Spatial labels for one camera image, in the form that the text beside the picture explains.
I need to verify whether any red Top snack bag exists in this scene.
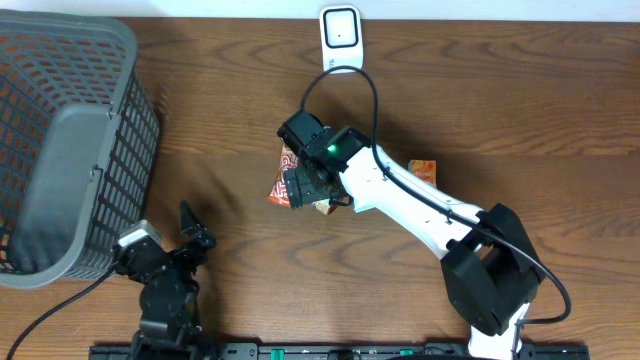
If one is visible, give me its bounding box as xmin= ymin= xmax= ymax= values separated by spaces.
xmin=267 ymin=144 xmax=338 ymax=215

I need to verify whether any small orange snack packet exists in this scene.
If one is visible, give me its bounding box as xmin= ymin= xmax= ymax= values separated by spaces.
xmin=408 ymin=160 xmax=437 ymax=187

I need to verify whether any teal wet wipes pack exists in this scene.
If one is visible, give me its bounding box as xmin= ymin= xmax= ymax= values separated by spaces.
xmin=353 ymin=198 xmax=373 ymax=213

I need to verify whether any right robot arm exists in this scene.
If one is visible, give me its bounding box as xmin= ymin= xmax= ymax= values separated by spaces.
xmin=277 ymin=110 xmax=545 ymax=359

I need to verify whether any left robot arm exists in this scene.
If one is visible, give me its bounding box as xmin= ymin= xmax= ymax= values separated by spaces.
xmin=113 ymin=201 xmax=217 ymax=360

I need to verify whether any white barcode scanner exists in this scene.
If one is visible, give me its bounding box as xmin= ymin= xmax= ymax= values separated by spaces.
xmin=319 ymin=5 xmax=364 ymax=73

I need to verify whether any grey plastic shopping basket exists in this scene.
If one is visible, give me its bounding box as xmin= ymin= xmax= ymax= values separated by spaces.
xmin=1 ymin=10 xmax=160 ymax=289

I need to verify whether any right black cable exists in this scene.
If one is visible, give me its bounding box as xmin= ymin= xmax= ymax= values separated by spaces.
xmin=299 ymin=64 xmax=573 ymax=326

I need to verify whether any black cable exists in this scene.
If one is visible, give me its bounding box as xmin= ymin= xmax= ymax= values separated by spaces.
xmin=299 ymin=64 xmax=573 ymax=326
xmin=4 ymin=267 xmax=121 ymax=360

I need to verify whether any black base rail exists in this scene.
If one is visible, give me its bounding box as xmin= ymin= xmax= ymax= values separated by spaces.
xmin=88 ymin=341 xmax=591 ymax=360

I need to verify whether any left black cable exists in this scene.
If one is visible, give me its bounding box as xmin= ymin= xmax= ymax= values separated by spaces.
xmin=4 ymin=267 xmax=121 ymax=360

